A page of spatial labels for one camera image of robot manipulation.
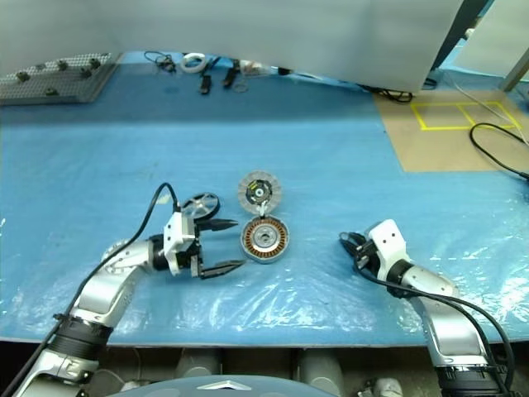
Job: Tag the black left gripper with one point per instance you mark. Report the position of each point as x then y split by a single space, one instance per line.
192 258

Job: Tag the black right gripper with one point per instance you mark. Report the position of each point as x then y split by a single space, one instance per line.
368 258

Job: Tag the black spoked rotor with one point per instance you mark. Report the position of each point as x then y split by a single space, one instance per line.
198 205

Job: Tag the round grey motor lid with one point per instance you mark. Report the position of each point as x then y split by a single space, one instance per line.
270 184

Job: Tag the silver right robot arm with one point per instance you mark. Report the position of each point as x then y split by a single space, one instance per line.
430 285

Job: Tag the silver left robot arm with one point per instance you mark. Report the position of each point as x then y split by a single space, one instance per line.
107 285

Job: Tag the round grey motor housing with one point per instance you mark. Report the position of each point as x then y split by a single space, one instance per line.
264 236

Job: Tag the grey cylinder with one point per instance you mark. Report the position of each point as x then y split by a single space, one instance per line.
320 368
198 362

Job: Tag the grey robot torso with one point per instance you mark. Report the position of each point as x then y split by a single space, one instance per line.
206 384

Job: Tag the black hand tool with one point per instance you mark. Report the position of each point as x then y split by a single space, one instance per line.
204 84
228 78

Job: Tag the small white brown part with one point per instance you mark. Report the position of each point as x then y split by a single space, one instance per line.
252 67

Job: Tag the large white partition panel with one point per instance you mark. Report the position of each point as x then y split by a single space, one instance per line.
248 29

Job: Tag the black knob nut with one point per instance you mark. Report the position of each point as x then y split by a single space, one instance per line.
94 63
50 92
22 75
62 64

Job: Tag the grey perforated board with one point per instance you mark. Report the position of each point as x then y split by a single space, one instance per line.
62 82

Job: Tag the grey metal leg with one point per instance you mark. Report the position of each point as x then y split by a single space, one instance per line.
514 72

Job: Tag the small white panel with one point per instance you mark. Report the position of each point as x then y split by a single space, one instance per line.
500 33

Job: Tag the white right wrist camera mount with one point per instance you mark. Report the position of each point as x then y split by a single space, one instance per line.
388 240

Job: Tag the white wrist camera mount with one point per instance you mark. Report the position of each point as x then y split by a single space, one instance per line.
177 233
388 240

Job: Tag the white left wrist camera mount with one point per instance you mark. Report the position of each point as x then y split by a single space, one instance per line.
177 233

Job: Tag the dark blue-grey post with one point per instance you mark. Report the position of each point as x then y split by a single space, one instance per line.
450 29

